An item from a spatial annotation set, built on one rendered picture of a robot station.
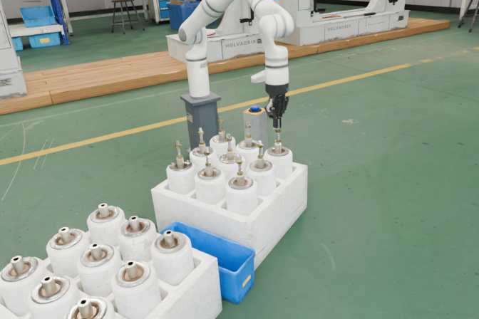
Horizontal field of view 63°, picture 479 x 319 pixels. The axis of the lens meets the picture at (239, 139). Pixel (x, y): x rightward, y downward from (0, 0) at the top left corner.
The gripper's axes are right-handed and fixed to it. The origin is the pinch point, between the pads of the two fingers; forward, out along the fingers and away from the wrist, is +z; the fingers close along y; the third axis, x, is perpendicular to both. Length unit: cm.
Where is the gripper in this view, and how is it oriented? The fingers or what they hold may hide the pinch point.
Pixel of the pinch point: (277, 122)
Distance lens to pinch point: 129.6
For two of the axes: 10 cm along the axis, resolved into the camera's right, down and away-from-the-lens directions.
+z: 0.5, 9.1, 4.2
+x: -8.4, -1.9, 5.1
